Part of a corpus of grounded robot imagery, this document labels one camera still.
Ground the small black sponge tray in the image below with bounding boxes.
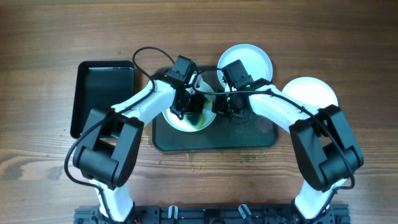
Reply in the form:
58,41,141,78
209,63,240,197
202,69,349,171
70,60,134,139

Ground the black rectangular serving tray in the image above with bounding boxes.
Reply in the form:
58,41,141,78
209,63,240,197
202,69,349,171
151,65,279,153

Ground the pale blue plate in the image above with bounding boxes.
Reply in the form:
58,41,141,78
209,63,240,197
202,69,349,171
217,44,273,91

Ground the green and yellow sponge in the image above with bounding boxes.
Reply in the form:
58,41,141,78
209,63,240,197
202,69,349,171
183,100,209,129

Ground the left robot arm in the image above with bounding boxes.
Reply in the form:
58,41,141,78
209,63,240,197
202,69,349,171
65,78,203,223

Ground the white plate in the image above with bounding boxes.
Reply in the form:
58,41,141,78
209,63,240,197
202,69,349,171
161,79,218,133
282,77,339,108

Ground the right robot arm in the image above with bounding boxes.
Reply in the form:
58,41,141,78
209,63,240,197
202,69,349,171
216,83,364,223

